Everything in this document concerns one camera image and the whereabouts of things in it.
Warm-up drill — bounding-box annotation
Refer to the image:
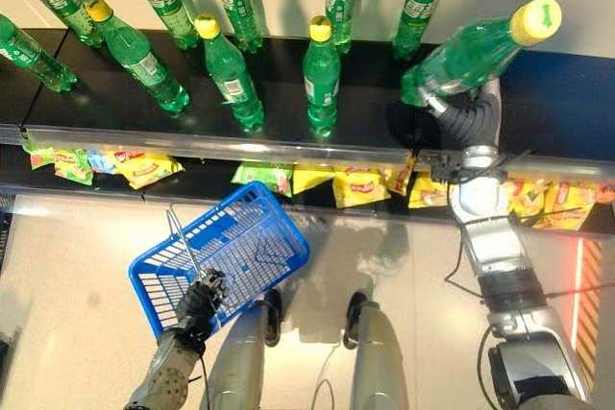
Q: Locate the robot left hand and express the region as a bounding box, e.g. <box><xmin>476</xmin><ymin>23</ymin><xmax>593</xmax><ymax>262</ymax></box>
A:
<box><xmin>174</xmin><ymin>267</ymin><xmax>228</xmax><ymax>340</ymax></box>

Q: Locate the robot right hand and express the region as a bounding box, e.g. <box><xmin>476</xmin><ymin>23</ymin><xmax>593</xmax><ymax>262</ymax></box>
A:
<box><xmin>385</xmin><ymin>81</ymin><xmax>502</xmax><ymax>156</ymax></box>

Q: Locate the metal wire basket handle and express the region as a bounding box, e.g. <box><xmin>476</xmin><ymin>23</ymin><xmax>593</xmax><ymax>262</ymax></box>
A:
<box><xmin>165</xmin><ymin>206</ymin><xmax>223</xmax><ymax>330</ymax></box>

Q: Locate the green soda bottle yellow cap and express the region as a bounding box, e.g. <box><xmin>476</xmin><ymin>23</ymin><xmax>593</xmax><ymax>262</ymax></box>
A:
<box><xmin>193</xmin><ymin>13</ymin><xmax>266</xmax><ymax>133</ymax></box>
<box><xmin>400</xmin><ymin>0</ymin><xmax>563</xmax><ymax>109</ymax></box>
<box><xmin>302</xmin><ymin>14</ymin><xmax>343</xmax><ymax>138</ymax></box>
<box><xmin>85</xmin><ymin>0</ymin><xmax>191</xmax><ymax>116</ymax></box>

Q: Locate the blue plastic shopping basket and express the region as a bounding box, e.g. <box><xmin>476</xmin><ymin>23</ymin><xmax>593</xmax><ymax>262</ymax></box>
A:
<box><xmin>127</xmin><ymin>181</ymin><xmax>310</xmax><ymax>340</ymax></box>

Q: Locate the robot left leg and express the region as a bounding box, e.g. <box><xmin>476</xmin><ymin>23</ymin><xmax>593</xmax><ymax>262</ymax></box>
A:
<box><xmin>209</xmin><ymin>300</ymin><xmax>269</xmax><ymax>410</ymax></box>

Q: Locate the robot leg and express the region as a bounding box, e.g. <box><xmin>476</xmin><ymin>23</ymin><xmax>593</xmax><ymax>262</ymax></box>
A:
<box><xmin>209</xmin><ymin>300</ymin><xmax>269</xmax><ymax>410</ymax></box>
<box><xmin>352</xmin><ymin>300</ymin><xmax>410</xmax><ymax>410</ymax></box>

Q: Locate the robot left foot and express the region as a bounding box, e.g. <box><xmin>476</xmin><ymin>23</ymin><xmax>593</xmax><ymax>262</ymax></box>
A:
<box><xmin>261</xmin><ymin>286</ymin><xmax>284</xmax><ymax>349</ymax></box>

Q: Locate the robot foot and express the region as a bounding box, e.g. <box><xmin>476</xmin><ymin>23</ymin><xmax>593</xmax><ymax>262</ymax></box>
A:
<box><xmin>341</xmin><ymin>290</ymin><xmax>370</xmax><ymax>350</ymax></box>
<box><xmin>261</xmin><ymin>286</ymin><xmax>284</xmax><ymax>349</ymax></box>

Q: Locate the yellow chips bag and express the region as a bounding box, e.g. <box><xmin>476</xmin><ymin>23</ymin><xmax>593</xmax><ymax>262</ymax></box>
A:
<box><xmin>291</xmin><ymin>164</ymin><xmax>336</xmax><ymax>196</ymax></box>
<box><xmin>331</xmin><ymin>166</ymin><xmax>392</xmax><ymax>210</ymax></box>
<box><xmin>113</xmin><ymin>150</ymin><xmax>185</xmax><ymax>191</ymax></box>
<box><xmin>407</xmin><ymin>173</ymin><xmax>454</xmax><ymax>210</ymax></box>
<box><xmin>531</xmin><ymin>181</ymin><xmax>601</xmax><ymax>231</ymax></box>
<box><xmin>504</xmin><ymin>178</ymin><xmax>550</xmax><ymax>225</ymax></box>

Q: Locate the yellow and red snack bag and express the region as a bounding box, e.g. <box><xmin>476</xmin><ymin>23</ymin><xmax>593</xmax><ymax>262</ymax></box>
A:
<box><xmin>383</xmin><ymin>154</ymin><xmax>417</xmax><ymax>198</ymax></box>

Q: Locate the black snack shelf board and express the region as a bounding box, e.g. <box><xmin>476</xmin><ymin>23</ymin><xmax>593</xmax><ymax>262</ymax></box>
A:
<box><xmin>0</xmin><ymin>144</ymin><xmax>615</xmax><ymax>240</ymax></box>

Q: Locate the green chips bag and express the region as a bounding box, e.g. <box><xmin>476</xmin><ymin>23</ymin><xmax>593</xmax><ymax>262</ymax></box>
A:
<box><xmin>231</xmin><ymin>161</ymin><xmax>295</xmax><ymax>199</ymax></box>

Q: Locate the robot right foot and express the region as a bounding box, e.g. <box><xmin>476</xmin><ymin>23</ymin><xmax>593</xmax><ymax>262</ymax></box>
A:
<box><xmin>341</xmin><ymin>290</ymin><xmax>370</xmax><ymax>350</ymax></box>

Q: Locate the blue snack bag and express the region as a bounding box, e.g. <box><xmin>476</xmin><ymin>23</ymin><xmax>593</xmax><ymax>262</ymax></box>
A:
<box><xmin>86</xmin><ymin>149</ymin><xmax>120</xmax><ymax>176</ymax></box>

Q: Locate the green and red snack bag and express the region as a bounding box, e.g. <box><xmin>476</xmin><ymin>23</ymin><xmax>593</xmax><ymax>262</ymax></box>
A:
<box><xmin>51</xmin><ymin>149</ymin><xmax>95</xmax><ymax>187</ymax></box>

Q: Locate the robot right leg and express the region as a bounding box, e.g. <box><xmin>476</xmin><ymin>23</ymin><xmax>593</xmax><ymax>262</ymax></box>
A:
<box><xmin>352</xmin><ymin>300</ymin><xmax>410</xmax><ymax>410</ymax></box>

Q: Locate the small green snack bag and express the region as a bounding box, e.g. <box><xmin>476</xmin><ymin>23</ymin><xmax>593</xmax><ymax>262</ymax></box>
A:
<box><xmin>22</xmin><ymin>139</ymin><xmax>57</xmax><ymax>171</ymax></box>

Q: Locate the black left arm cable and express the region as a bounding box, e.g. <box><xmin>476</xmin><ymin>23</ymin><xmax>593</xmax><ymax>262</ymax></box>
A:
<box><xmin>189</xmin><ymin>335</ymin><xmax>213</xmax><ymax>410</ymax></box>

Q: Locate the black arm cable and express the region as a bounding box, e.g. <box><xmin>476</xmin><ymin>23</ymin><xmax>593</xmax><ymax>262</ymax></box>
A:
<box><xmin>443</xmin><ymin>235</ymin><xmax>487</xmax><ymax>298</ymax></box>
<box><xmin>189</xmin><ymin>335</ymin><xmax>213</xmax><ymax>410</ymax></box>

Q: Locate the black shelf board clear rail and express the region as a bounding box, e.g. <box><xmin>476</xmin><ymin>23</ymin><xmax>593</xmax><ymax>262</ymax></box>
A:
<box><xmin>0</xmin><ymin>27</ymin><xmax>615</xmax><ymax>179</ymax></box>

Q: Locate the thin black cable on floor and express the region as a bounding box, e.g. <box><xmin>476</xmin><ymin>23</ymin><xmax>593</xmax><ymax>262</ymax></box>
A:
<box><xmin>310</xmin><ymin>341</ymin><xmax>338</xmax><ymax>410</ymax></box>

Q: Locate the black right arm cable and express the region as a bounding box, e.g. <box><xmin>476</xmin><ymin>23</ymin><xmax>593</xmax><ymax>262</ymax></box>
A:
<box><xmin>443</xmin><ymin>235</ymin><xmax>487</xmax><ymax>298</ymax></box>

